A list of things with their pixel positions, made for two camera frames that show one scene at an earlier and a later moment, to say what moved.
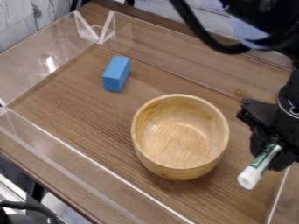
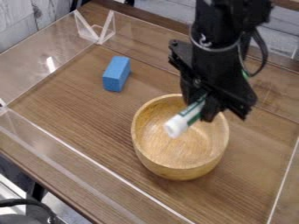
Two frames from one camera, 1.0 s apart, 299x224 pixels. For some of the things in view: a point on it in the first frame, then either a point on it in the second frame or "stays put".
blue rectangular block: x=117 y=73 stays put
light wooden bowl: x=181 y=134 stays put
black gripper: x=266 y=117 → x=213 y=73
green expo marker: x=249 y=175 → x=178 y=123
